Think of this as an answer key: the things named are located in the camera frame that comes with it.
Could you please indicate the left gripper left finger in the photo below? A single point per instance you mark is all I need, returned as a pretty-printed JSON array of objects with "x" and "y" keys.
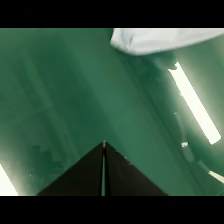
[{"x": 83, "y": 176}]

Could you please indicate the white T-shirt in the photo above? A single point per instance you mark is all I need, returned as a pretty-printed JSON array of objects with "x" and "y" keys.
[{"x": 156, "y": 40}]

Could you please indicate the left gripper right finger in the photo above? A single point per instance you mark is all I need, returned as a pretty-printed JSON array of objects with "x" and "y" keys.
[{"x": 125, "y": 176}]

